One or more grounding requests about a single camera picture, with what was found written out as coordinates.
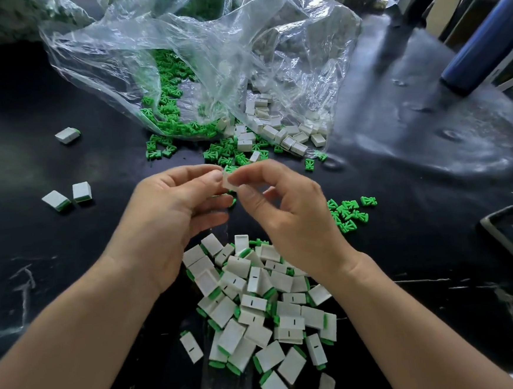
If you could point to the person's right hand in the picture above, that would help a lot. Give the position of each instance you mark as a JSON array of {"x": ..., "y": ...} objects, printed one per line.
[{"x": 298, "y": 215}]

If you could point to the person's left hand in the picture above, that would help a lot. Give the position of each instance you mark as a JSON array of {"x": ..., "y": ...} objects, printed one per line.
[{"x": 166, "y": 226}]

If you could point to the heap of white caps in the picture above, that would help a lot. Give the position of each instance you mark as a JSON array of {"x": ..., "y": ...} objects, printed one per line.
[{"x": 274, "y": 130}]

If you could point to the assembled white-green part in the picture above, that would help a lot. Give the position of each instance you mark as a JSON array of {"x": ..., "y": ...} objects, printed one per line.
[
  {"x": 67, "y": 135},
  {"x": 191, "y": 346},
  {"x": 56, "y": 200},
  {"x": 82, "y": 191}
]

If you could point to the pile of assembled white-green pieces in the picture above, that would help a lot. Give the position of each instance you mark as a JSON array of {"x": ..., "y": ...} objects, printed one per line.
[{"x": 262, "y": 320}]

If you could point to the pile of green clips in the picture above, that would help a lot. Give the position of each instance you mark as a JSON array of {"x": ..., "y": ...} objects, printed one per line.
[{"x": 170, "y": 106}]

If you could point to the person's left forearm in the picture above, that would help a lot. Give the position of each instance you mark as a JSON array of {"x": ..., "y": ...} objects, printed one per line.
[{"x": 65, "y": 358}]

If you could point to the person's right forearm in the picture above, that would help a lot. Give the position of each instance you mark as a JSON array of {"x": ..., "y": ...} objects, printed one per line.
[{"x": 418, "y": 334}]

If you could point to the clear plastic bag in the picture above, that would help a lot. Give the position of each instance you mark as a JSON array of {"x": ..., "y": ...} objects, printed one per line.
[{"x": 302, "y": 38}]

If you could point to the brown cardboard box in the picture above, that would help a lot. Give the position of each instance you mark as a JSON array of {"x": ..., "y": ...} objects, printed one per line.
[{"x": 446, "y": 9}]

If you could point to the large bag of assembled pieces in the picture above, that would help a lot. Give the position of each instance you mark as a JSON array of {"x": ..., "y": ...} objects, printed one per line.
[{"x": 12, "y": 16}]

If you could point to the blue cylinder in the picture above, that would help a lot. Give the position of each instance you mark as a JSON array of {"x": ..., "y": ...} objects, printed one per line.
[{"x": 488, "y": 37}]

